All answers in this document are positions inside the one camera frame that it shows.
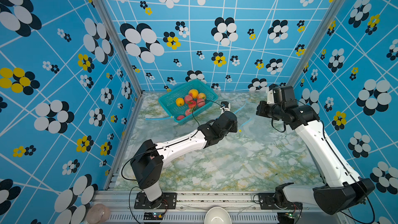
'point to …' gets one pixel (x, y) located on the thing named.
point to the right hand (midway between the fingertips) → (259, 107)
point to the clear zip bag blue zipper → (148, 118)
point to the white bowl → (217, 215)
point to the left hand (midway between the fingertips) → (237, 118)
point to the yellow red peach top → (194, 93)
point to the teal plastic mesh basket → (168, 101)
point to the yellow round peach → (180, 101)
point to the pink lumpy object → (98, 213)
